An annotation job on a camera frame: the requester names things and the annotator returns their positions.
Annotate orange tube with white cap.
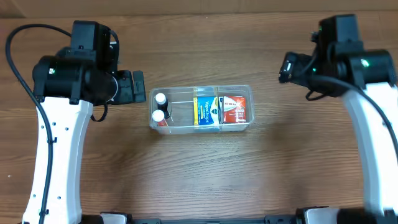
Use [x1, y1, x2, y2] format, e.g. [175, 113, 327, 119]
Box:
[151, 110, 168, 127]

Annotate clear plastic container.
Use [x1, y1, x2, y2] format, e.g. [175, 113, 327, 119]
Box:
[149, 85, 254, 134]

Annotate blue yellow cough drops box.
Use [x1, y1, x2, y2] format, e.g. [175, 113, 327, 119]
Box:
[193, 96, 220, 126]

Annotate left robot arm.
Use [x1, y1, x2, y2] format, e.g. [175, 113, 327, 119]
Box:
[22, 21, 146, 223]

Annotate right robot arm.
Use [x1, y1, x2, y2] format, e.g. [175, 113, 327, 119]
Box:
[279, 14, 397, 223]

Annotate black bottle with white cap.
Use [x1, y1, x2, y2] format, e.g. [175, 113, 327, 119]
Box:
[155, 93, 170, 119]

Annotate red medicine sachet box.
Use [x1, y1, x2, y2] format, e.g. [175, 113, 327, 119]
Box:
[221, 96, 246, 123]

